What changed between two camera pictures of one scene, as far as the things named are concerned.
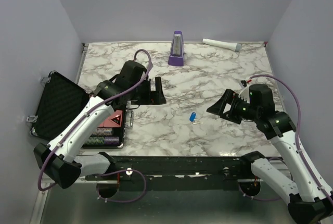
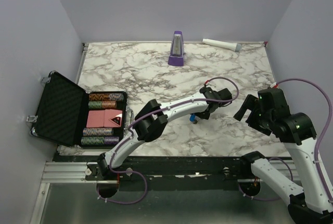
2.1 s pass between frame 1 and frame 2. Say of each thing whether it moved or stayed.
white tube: stayed
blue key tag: stayed
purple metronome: stayed
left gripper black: moved
